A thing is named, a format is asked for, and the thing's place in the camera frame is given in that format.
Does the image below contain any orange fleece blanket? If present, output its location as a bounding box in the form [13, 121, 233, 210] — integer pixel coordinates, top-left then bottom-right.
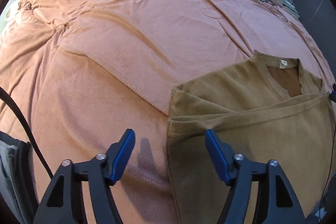
[1, 0, 334, 223]

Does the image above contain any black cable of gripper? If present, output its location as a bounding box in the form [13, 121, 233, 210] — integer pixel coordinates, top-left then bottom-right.
[0, 86, 55, 180]

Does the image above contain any tan brown t-shirt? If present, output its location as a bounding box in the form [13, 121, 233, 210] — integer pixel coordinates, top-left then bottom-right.
[167, 52, 335, 223]

